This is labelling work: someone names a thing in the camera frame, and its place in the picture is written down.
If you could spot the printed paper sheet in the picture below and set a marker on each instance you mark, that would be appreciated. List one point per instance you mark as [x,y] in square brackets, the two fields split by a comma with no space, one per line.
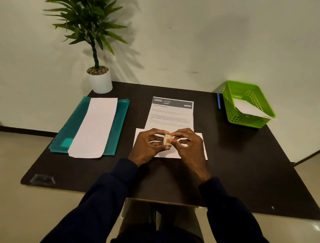
[171,114]

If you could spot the person's left hand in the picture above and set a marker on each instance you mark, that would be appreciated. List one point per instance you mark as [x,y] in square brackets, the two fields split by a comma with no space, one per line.
[141,147]

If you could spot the green plastic basket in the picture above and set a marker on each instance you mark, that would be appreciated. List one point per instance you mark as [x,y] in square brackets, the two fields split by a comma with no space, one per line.
[236,110]

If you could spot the white plant pot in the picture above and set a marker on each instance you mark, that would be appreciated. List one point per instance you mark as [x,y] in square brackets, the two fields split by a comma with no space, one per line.
[101,81]

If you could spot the white folded envelope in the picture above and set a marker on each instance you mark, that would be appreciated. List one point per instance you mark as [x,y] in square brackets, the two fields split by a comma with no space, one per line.
[250,109]

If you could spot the white envelope with open flap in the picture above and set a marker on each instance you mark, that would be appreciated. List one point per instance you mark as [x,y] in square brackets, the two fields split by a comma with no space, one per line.
[172,154]

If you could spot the clear plastic wrapper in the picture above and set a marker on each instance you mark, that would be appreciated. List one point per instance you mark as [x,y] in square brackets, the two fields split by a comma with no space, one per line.
[42,179]

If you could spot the person's right forearm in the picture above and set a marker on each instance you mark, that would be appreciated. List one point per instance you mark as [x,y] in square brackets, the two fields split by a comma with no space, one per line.
[230,212]

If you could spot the person's left forearm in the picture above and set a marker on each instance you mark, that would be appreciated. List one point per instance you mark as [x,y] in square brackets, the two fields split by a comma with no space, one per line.
[100,197]

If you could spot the long white envelope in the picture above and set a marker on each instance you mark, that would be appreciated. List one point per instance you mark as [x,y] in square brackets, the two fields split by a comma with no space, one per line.
[93,127]

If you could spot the person's left thumb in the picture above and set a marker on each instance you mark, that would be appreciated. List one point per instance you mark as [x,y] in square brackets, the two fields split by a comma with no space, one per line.
[161,147]

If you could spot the person's right thumb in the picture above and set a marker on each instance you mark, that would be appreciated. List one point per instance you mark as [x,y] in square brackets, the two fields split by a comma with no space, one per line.
[177,145]

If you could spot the green artificial plant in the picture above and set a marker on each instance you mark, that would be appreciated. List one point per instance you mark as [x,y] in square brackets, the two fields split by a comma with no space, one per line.
[88,22]

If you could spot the person's right hand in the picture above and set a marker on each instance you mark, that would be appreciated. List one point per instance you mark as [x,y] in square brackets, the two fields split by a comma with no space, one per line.
[193,152]

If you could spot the teal plastic folder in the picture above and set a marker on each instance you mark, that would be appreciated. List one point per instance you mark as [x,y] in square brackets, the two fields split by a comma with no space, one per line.
[71,132]

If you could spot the blue pen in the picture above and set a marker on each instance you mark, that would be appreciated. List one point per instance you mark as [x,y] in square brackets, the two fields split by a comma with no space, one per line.
[219,101]

